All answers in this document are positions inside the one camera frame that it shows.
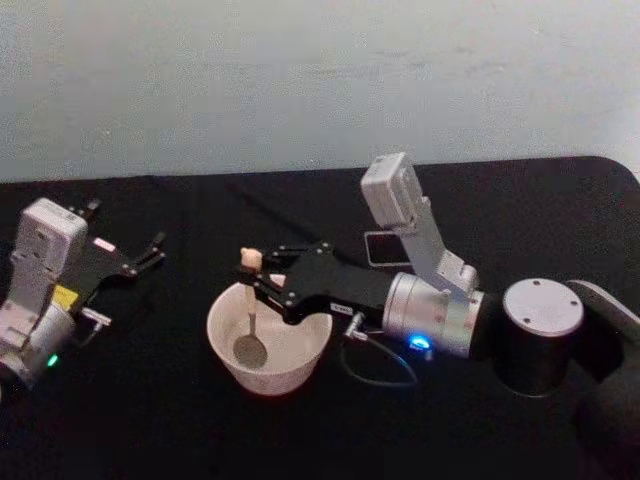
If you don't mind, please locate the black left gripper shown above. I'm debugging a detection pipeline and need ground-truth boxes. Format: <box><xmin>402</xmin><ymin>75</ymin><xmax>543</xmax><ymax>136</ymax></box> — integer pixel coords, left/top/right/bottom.
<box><xmin>52</xmin><ymin>198</ymin><xmax>168</xmax><ymax>321</ymax></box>

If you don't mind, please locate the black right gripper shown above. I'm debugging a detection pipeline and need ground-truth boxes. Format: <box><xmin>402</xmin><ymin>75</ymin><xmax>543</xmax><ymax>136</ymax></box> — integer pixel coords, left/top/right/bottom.
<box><xmin>236</xmin><ymin>241</ymin><xmax>402</xmax><ymax>331</ymax></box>

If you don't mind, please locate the spoon with bear handle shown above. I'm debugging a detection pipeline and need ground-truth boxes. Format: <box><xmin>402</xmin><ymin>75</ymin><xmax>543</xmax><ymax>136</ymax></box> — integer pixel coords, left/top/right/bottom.
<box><xmin>232</xmin><ymin>246</ymin><xmax>270</xmax><ymax>372</ymax></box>

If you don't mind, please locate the white round bowl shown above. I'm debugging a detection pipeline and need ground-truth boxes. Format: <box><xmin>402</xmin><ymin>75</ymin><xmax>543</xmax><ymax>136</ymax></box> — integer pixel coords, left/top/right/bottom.
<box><xmin>205</xmin><ymin>274</ymin><xmax>335</xmax><ymax>398</ymax></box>

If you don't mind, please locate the small black silver-rimmed device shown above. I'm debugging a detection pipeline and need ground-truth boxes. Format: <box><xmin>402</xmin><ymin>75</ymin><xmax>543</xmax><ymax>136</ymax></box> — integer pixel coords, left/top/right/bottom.
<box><xmin>363</xmin><ymin>230</ymin><xmax>413</xmax><ymax>269</ymax></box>

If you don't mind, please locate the black table cloth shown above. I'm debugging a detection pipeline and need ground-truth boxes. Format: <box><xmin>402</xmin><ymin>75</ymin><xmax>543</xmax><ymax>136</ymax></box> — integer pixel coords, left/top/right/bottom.
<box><xmin>0</xmin><ymin>156</ymin><xmax>640</xmax><ymax>480</ymax></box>

